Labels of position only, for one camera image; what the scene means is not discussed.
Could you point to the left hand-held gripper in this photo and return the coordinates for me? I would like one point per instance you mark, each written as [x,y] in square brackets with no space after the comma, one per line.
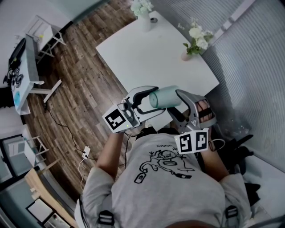
[115,120]

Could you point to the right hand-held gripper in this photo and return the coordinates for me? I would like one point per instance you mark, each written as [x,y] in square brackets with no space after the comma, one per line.
[191,142]

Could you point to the translucent green cup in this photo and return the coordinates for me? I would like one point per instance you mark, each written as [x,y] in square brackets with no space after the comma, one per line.
[165,96]

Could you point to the person's right forearm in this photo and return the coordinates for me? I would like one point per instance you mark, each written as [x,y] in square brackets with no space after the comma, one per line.
[213,164]

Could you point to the person's left forearm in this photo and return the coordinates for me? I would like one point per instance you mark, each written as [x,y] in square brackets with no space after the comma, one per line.
[110,155]

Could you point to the person's right hand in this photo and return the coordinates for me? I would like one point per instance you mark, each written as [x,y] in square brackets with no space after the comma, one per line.
[206,111]

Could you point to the person's black trousers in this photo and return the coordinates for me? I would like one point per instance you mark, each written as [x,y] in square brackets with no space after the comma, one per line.
[160,132]

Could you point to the white square table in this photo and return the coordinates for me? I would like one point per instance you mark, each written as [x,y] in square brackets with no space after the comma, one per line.
[144,55]

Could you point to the pink vase with white flowers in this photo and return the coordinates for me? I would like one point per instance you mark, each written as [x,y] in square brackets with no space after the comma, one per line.
[184,56]

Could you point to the black office chair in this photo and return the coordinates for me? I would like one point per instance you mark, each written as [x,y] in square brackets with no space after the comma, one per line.
[240,155]

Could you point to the white power strip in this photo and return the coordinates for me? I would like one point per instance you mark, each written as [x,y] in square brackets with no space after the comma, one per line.
[86,151]

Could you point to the small grey round dish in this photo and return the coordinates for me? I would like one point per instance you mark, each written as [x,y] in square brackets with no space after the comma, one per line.
[153,20]

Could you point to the grey printed t-shirt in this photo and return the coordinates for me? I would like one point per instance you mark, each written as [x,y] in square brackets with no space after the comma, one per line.
[167,193]

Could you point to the white desk with metal legs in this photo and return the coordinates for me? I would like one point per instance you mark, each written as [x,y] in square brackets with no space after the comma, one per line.
[29,66]

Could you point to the white step stool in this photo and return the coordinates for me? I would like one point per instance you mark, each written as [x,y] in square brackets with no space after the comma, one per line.
[43,31]

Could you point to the light blue cloth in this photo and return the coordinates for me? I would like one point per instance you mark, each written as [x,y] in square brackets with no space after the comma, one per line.
[17,99]

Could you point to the tangle of black electronics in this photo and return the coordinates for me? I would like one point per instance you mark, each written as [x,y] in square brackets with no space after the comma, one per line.
[13,78]

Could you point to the wooden table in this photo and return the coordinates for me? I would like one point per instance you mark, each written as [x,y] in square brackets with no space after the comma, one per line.
[46,196]

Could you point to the white chair with wooden legs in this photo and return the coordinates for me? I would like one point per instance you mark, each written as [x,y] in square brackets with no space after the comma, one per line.
[17,149]

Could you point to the black flat panel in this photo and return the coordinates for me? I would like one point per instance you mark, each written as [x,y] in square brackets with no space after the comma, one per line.
[17,50]

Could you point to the black bag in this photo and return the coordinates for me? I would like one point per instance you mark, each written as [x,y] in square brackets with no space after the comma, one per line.
[5,98]

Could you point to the small white box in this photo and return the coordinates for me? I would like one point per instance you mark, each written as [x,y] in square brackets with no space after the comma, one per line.
[33,193]

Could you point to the grey framed tray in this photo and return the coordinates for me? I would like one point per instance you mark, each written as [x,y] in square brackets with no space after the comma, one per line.
[58,221]

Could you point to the white board with black frame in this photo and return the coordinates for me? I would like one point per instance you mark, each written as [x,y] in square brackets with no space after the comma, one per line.
[39,210]

